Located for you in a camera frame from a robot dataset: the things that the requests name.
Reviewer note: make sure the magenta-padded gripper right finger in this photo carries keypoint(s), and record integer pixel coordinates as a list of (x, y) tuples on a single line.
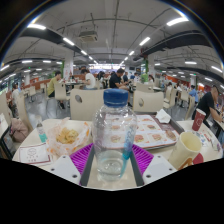
[(143, 160)]

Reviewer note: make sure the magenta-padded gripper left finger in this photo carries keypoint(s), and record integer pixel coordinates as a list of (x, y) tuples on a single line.
[(80, 158)]

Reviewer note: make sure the clear water bottle blue cap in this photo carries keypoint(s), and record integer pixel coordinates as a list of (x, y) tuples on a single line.
[(113, 133)]

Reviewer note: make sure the plastic bag with fried food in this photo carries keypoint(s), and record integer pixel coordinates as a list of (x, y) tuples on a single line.
[(66, 136)]

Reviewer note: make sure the printed paper tray liner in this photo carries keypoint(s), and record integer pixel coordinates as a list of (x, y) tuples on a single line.
[(151, 131)]

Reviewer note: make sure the small bottle with teal label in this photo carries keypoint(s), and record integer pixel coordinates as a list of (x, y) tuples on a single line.
[(41, 133)]

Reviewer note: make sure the white paper card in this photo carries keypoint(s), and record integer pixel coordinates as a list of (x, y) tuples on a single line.
[(33, 154)]

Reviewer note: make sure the crumpled white napkin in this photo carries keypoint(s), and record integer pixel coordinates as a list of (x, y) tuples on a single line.
[(163, 116)]

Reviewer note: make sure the cream chair with round hole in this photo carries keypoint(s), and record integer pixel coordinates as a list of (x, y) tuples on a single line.
[(151, 101), (88, 106)]

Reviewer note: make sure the pink backpack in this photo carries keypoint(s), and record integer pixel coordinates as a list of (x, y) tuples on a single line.
[(19, 130)]

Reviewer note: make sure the colourful printed flyer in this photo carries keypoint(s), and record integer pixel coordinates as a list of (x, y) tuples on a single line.
[(207, 136)]

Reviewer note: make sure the group of cream chairs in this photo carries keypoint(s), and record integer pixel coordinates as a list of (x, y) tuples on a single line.
[(144, 87)]

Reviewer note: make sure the person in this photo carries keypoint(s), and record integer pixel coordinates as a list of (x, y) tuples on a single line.
[(15, 95), (51, 86), (115, 81), (206, 103), (194, 94), (90, 80)]

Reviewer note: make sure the cream neighbouring table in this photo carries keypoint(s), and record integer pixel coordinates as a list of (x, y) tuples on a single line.
[(2, 125)]

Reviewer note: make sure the ceiling air conditioner unit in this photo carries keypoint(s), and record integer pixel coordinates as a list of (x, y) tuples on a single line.
[(88, 36)]

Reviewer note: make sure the group of ceiling lights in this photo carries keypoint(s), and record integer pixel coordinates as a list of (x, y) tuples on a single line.
[(177, 21)]

